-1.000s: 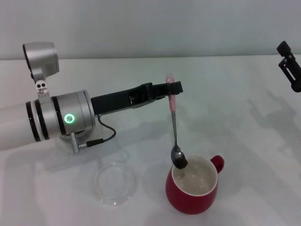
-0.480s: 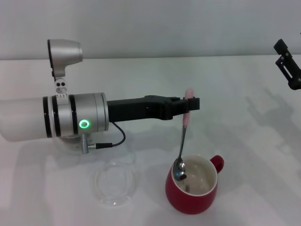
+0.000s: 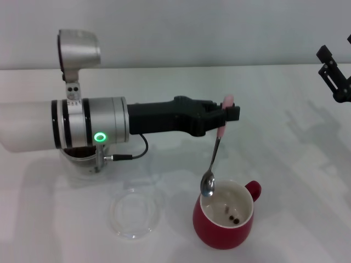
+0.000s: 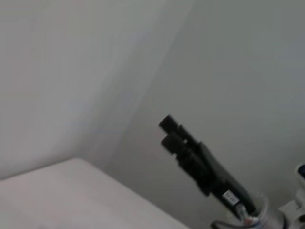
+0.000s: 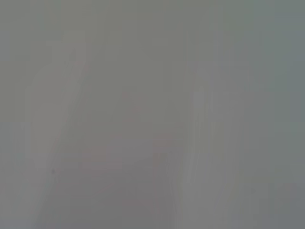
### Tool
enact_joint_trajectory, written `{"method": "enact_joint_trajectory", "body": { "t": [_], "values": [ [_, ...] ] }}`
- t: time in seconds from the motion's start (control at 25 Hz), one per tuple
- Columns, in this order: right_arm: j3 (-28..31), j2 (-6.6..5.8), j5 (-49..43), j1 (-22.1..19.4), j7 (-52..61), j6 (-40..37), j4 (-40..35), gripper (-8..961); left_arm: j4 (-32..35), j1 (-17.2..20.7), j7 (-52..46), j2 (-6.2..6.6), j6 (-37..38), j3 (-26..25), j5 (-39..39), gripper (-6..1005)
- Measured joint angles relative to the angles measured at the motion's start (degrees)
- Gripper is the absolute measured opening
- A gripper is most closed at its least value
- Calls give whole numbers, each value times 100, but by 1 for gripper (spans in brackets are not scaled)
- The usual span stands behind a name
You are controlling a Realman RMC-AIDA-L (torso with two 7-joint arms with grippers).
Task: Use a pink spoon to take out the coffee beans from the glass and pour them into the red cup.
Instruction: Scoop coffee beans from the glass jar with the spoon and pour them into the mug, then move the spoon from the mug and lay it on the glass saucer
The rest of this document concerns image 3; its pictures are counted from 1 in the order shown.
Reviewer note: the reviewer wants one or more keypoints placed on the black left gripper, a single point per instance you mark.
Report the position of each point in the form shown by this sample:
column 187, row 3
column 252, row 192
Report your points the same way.
column 164, row 117

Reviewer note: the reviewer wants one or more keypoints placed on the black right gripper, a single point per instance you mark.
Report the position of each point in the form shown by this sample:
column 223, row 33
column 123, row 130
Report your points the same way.
column 344, row 93

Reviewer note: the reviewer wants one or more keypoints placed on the few coffee beans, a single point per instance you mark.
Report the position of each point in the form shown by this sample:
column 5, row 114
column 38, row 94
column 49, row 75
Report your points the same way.
column 233, row 217

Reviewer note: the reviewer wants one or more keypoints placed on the red mug white inside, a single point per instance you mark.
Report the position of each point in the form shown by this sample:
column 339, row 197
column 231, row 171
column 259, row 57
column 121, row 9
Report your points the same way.
column 211, row 233

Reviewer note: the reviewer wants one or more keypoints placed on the white and silver left arm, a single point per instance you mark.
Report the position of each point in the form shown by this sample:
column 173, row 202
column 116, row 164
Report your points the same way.
column 33, row 126

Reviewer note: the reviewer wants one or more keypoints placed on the pile of dark coffee beans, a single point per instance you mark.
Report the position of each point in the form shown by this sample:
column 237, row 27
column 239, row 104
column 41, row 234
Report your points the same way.
column 81, row 152

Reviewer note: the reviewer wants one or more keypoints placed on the white tablecloth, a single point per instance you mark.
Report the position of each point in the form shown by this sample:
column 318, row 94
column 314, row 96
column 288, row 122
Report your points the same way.
column 274, row 164

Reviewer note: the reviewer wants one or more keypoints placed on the small clear glass dish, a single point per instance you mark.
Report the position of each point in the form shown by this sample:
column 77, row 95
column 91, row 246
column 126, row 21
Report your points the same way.
column 137, row 230

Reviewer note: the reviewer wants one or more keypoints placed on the clear glass saucer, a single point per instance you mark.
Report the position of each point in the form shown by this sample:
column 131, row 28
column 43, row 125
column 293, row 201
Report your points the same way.
column 82, row 179

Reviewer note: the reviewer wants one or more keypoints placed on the clear double-wall glass cup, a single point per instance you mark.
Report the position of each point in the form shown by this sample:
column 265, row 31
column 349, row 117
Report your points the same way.
column 82, row 164

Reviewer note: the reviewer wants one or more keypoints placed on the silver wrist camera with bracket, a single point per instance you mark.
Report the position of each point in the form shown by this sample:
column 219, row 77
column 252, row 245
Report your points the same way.
column 79, row 52

